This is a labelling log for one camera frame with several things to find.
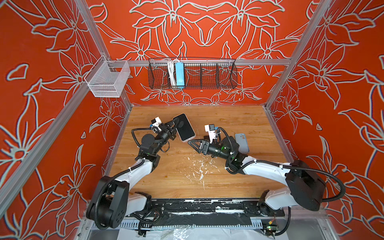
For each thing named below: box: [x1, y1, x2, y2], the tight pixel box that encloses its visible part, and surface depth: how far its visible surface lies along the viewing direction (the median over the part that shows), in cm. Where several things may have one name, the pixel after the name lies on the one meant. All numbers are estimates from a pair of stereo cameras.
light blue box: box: [175, 62, 185, 86], surface depth 91 cm
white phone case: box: [235, 133, 250, 154], surface depth 101 cm
